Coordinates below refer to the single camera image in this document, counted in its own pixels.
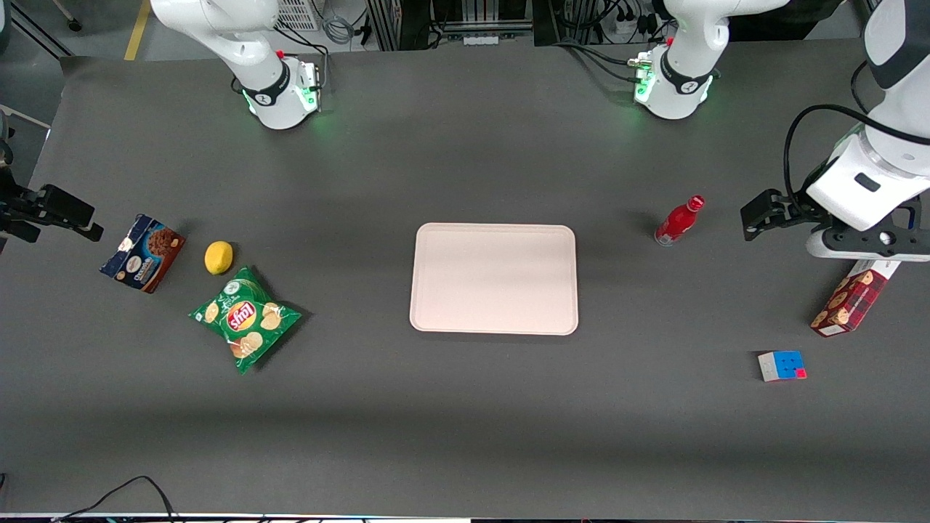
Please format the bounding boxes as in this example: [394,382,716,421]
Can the white perforated vent box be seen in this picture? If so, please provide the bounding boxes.
[275,0,322,32]

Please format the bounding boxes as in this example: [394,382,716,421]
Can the pale pink plastic tray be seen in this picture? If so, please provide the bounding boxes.
[409,222,580,336]

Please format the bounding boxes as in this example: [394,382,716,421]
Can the black equipment rack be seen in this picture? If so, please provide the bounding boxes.
[367,0,535,52]

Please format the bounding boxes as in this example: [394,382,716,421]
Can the blue chocolate cookie box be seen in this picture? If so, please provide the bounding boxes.
[100,214,187,294]

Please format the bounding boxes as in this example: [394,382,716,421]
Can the yellow lemon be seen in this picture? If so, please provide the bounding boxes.
[204,240,235,276]

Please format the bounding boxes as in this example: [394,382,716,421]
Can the thin black table cable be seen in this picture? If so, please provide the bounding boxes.
[52,475,179,523]

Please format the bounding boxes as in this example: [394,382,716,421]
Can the grey coiled cable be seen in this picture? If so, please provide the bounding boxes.
[322,11,357,46]

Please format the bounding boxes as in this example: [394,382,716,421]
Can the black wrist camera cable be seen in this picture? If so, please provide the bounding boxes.
[782,61,930,213]

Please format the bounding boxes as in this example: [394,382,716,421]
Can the red cookie box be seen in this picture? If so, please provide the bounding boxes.
[810,260,902,338]

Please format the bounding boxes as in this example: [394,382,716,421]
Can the yellow floor tape strip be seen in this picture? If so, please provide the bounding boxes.
[124,0,152,62]

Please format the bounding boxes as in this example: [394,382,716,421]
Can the red soda bottle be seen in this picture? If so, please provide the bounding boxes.
[654,194,706,248]

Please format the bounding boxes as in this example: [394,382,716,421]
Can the colourful puzzle cube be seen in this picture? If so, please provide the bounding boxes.
[757,350,808,383]

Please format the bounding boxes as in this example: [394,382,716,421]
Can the green chips bag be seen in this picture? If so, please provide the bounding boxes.
[188,266,303,376]

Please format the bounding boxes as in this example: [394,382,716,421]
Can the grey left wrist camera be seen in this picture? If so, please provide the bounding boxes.
[805,211,930,264]

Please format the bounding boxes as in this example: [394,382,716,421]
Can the black right arm base cable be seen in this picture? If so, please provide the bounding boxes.
[231,28,332,95]

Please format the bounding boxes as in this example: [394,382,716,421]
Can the black left arm base cables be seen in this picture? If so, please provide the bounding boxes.
[552,40,644,85]

